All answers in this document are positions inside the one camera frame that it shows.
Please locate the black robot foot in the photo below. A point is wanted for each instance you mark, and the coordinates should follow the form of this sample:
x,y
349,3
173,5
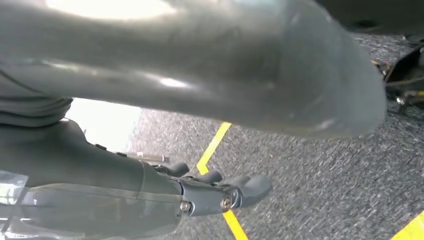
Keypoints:
x,y
404,76

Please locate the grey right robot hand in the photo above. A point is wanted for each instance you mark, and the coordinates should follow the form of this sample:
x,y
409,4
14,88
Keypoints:
x,y
232,66

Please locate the yellow floor tape square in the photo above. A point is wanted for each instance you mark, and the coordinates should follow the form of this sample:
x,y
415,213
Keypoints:
x,y
212,149

